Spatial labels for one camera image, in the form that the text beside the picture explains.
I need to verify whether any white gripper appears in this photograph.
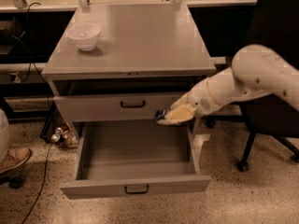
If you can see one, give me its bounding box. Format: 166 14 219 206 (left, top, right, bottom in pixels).
165 78 224 125

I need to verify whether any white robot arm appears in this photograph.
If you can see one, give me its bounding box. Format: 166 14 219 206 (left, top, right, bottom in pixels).
154 45 299 125

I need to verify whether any grey drawer cabinet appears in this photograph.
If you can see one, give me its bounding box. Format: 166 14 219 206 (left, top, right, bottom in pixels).
41 2 217 201

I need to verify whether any open grey lower drawer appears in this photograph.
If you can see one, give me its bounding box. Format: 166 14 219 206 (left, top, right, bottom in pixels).
61 119 211 199

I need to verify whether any closed grey upper drawer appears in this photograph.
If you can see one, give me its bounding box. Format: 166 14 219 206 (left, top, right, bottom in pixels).
54 92 183 122

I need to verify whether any white ceramic bowl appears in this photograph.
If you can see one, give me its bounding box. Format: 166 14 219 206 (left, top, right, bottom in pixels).
66 23 101 51

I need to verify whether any black office chair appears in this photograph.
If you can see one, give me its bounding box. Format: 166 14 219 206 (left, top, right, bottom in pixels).
209 0 299 172

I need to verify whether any clear plastic bottles pile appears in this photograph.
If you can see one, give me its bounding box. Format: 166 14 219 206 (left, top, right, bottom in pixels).
50 127 78 149

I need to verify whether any tan shoe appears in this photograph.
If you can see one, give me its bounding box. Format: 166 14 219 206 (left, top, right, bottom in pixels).
0 147 31 174

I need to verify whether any black drawer handle upper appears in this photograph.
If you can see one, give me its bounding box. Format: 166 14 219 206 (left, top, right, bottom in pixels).
120 100 146 109

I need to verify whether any black drawer handle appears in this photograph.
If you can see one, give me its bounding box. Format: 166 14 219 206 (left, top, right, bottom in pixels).
124 185 150 195
120 100 146 109

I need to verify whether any black drawer handle lower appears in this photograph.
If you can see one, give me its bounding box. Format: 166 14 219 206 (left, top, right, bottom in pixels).
124 185 150 195

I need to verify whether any black floor cable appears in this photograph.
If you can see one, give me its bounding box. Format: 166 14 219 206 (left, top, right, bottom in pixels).
21 142 54 224

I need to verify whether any white wall power outlet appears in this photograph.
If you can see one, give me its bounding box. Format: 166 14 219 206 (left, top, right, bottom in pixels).
9 73 21 83

